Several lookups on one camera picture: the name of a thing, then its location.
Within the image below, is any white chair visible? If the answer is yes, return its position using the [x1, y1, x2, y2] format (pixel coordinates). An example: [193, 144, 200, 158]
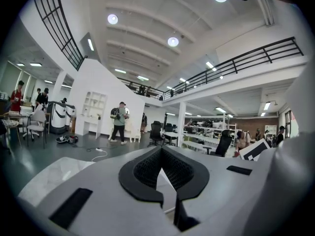
[23, 109, 48, 149]

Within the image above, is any black white floor device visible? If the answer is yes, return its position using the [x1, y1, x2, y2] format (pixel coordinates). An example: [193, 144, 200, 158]
[56, 135, 79, 145]

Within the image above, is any black office chair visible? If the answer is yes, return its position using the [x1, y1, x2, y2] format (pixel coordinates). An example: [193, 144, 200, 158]
[147, 120, 165, 148]
[203, 129, 234, 157]

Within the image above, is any white black robot base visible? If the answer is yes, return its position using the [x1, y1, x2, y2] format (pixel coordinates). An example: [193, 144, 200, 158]
[46, 101, 67, 135]
[65, 104, 76, 127]

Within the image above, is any white shelf unit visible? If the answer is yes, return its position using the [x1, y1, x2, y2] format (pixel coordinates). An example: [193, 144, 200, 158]
[75, 91, 108, 139]

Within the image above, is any white power cable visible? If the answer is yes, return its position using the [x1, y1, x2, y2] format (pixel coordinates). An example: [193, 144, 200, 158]
[91, 148, 108, 162]

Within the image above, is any white ornate table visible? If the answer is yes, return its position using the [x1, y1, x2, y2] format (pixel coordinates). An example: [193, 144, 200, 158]
[125, 118, 142, 144]

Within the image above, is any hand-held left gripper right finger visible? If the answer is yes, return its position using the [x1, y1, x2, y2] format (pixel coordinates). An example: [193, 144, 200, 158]
[161, 145, 277, 236]

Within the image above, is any grey marble table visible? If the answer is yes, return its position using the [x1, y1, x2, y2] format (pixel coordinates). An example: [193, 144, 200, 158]
[17, 156, 96, 206]

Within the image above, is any black mezzanine railing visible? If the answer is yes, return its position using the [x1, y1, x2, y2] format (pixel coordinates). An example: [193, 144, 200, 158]
[117, 36, 305, 101]

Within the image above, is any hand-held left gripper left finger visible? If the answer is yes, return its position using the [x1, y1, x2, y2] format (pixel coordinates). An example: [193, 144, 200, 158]
[17, 145, 184, 236]

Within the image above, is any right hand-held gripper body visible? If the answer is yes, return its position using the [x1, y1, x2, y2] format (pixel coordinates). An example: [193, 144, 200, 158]
[240, 131, 315, 236]

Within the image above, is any white metal storage rack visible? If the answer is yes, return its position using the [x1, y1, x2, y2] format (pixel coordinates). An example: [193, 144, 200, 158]
[183, 116, 237, 153]

